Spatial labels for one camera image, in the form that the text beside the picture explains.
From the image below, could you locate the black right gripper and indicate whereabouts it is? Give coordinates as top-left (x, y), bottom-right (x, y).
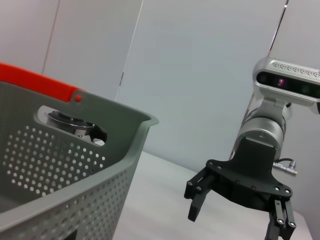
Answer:
top-left (184, 137), bottom-right (297, 240)

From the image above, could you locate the grey perforated storage basket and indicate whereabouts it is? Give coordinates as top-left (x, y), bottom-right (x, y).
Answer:
top-left (0, 79), bottom-right (160, 240)

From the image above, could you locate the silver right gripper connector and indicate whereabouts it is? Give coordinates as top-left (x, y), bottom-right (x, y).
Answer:
top-left (272, 159), bottom-right (299, 176)

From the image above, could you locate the black brand label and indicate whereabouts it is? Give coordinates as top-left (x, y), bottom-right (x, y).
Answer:
top-left (65, 229), bottom-right (79, 240)

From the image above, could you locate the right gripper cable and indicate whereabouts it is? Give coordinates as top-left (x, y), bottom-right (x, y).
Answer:
top-left (276, 156), bottom-right (296, 165)

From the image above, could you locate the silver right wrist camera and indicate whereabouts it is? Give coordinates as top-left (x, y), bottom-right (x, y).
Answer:
top-left (251, 56), bottom-right (320, 111)

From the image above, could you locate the glass kettle with black handle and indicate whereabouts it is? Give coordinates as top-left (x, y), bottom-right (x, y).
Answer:
top-left (46, 109), bottom-right (108, 146)

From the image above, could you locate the orange basket handle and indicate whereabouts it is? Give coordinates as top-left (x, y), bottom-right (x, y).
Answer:
top-left (0, 61), bottom-right (88, 104)

